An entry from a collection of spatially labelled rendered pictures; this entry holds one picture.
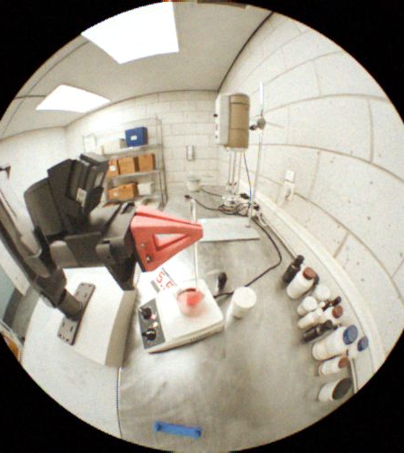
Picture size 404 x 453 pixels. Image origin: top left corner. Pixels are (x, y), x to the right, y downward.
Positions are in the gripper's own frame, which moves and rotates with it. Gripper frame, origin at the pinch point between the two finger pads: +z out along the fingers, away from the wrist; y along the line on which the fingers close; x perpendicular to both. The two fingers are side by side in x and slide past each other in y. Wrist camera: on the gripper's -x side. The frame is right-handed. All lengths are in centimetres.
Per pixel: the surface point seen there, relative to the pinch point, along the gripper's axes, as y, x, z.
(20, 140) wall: 157, -115, -271
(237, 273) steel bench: 11.3, 28.5, 16.1
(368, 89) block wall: -5, -42, 48
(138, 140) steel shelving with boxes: 222, -35, -52
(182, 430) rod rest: -31.8, 27.2, -11.0
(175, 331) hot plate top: -5.5, 19.4, -6.0
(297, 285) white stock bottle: -3.3, 22.4, 28.8
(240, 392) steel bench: -23.2, 28.4, 3.7
